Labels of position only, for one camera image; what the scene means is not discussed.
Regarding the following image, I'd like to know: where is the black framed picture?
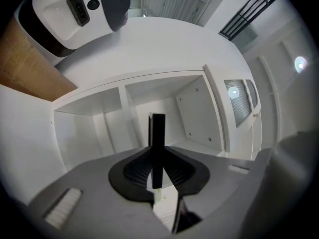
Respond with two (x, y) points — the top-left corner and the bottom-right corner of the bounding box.
(148, 113), (203, 235)

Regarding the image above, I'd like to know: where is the black metal railing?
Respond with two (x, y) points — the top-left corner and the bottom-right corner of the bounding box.
(218, 0), (285, 41)

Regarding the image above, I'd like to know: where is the round ceiling lamp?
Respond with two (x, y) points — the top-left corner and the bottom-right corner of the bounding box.
(293, 55), (308, 74)

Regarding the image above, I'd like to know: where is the brown cardboard box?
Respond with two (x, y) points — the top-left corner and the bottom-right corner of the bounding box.
(0, 15), (78, 102)

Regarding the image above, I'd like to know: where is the white desk with hutch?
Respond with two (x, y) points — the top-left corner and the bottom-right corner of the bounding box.
(0, 40), (284, 209)

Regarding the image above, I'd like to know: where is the white black-topped robot unit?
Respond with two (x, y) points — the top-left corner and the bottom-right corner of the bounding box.
(13, 0), (132, 58)

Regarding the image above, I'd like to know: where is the ribbed glass cabinet door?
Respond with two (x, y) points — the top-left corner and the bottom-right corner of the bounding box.
(222, 78), (263, 129)

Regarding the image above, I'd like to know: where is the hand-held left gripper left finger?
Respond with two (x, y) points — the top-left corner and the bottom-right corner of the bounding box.
(27, 145), (173, 239)

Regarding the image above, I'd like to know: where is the white wall cabinet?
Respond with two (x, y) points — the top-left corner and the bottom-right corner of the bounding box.
(51, 69), (227, 164)

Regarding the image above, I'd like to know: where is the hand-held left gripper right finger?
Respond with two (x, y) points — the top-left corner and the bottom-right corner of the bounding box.
(162, 145), (253, 221)

